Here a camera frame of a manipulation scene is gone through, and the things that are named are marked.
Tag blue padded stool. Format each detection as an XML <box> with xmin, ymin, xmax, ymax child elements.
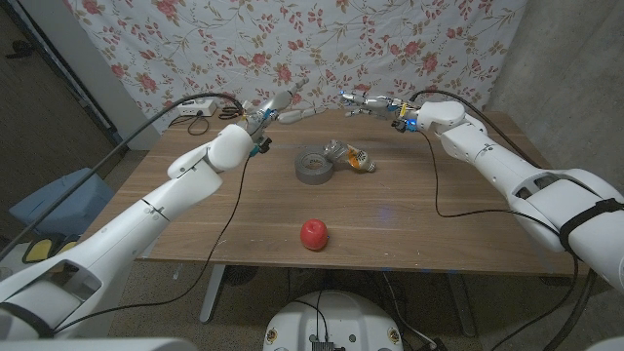
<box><xmin>8</xmin><ymin>167</ymin><xmax>116</xmax><ymax>238</ymax></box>

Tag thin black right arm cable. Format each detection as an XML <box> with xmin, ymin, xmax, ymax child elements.
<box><xmin>417</xmin><ymin>130</ymin><xmax>581</xmax><ymax>351</ymax></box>

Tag white robot torso base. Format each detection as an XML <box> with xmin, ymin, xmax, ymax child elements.
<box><xmin>262</xmin><ymin>290</ymin><xmax>405</xmax><ymax>351</ymax></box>

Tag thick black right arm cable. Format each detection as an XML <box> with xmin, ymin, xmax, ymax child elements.
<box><xmin>409</xmin><ymin>89</ymin><xmax>599</xmax><ymax>351</ymax></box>

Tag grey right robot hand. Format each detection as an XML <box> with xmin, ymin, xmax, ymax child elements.
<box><xmin>339</xmin><ymin>90</ymin><xmax>420</xmax><ymax>134</ymax></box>

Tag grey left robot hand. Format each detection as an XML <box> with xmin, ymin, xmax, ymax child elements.
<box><xmin>243</xmin><ymin>76</ymin><xmax>328</xmax><ymax>153</ymax></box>

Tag black handled scissors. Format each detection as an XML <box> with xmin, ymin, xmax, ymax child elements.
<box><xmin>217</xmin><ymin>105</ymin><xmax>245</xmax><ymax>121</ymax></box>

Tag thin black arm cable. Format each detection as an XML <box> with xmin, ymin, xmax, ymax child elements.
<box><xmin>51</xmin><ymin>154</ymin><xmax>253</xmax><ymax>336</ymax></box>
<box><xmin>417</xmin><ymin>130</ymin><xmax>581</xmax><ymax>351</ymax></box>

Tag white floor cable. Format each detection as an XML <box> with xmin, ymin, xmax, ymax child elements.
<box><xmin>381</xmin><ymin>271</ymin><xmax>440</xmax><ymax>351</ymax></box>

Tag floral backdrop cloth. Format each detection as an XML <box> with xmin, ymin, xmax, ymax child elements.
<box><xmin>62</xmin><ymin>0</ymin><xmax>528</xmax><ymax>136</ymax></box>

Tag plastic bottle with yellow label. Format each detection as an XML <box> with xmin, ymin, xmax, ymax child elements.
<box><xmin>325</xmin><ymin>139</ymin><xmax>377</xmax><ymax>174</ymax></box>

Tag white table leg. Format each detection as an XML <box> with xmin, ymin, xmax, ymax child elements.
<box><xmin>446</xmin><ymin>272</ymin><xmax>477</xmax><ymax>338</ymax></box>
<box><xmin>199</xmin><ymin>264</ymin><xmax>226</xmax><ymax>326</ymax></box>

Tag black power strip cord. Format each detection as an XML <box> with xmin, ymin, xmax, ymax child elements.
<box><xmin>168</xmin><ymin>114</ymin><xmax>212</xmax><ymax>137</ymax></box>

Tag black door handle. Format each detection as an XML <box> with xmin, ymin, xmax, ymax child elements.
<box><xmin>4</xmin><ymin>39</ymin><xmax>36</xmax><ymax>59</ymax></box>

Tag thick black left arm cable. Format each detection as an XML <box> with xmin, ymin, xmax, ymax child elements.
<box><xmin>0</xmin><ymin>91</ymin><xmax>246</xmax><ymax>262</ymax></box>

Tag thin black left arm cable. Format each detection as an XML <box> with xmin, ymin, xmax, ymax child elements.
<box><xmin>51</xmin><ymin>154</ymin><xmax>253</xmax><ymax>336</ymax></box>

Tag black round floor fan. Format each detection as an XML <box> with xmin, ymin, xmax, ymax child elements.
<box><xmin>223</xmin><ymin>265</ymin><xmax>259</xmax><ymax>287</ymax></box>

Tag red apple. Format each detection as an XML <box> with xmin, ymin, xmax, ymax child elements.
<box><xmin>299</xmin><ymin>218</ymin><xmax>330</xmax><ymax>253</ymax></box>

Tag yellow black slipper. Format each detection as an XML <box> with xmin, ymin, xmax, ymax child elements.
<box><xmin>21</xmin><ymin>236</ymin><xmax>59</xmax><ymax>265</ymax></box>
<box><xmin>53</xmin><ymin>235</ymin><xmax>82</xmax><ymax>259</ymax></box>

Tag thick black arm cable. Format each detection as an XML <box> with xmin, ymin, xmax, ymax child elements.
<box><xmin>0</xmin><ymin>91</ymin><xmax>246</xmax><ymax>262</ymax></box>
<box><xmin>409</xmin><ymin>89</ymin><xmax>599</xmax><ymax>351</ymax></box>

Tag grey duct tape roll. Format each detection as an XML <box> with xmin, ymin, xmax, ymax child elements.
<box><xmin>293</xmin><ymin>138</ymin><xmax>350</xmax><ymax>186</ymax></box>

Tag white power adapter box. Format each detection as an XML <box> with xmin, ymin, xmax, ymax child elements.
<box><xmin>176</xmin><ymin>98</ymin><xmax>218</xmax><ymax>118</ymax></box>

